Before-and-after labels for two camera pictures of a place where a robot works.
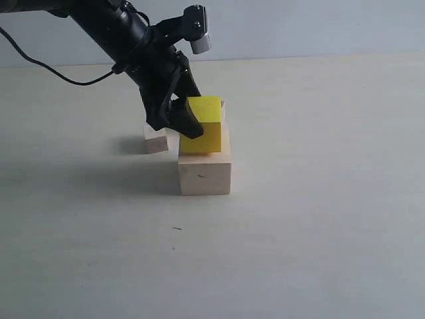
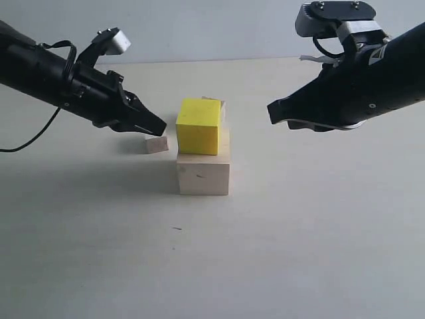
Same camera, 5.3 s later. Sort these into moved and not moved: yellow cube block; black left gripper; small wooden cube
Moved: black left gripper
Not moved: small wooden cube; yellow cube block
